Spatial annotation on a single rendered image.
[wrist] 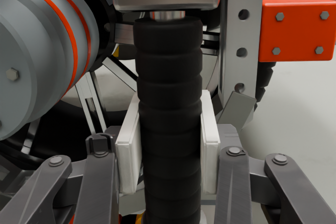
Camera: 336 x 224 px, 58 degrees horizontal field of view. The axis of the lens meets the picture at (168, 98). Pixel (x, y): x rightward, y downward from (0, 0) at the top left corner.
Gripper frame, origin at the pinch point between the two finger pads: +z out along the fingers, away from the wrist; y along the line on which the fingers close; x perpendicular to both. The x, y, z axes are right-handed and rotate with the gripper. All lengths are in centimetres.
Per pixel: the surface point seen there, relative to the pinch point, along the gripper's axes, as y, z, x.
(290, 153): 60, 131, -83
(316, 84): 120, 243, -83
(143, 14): -10, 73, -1
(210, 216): 11, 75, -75
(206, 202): 10, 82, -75
